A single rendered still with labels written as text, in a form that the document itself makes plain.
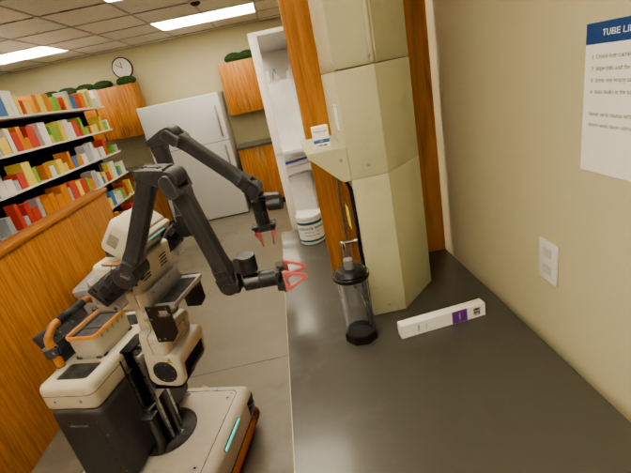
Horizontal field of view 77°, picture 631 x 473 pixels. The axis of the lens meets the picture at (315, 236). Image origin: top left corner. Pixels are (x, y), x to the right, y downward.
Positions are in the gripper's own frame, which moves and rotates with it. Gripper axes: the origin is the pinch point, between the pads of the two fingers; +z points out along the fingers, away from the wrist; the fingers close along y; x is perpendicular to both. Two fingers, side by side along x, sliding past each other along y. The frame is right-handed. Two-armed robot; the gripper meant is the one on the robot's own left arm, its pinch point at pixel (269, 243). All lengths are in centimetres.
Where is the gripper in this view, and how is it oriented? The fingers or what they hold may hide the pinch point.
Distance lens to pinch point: 171.3
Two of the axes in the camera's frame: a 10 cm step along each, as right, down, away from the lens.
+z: 1.9, 9.1, 3.6
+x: -1.0, -3.5, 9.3
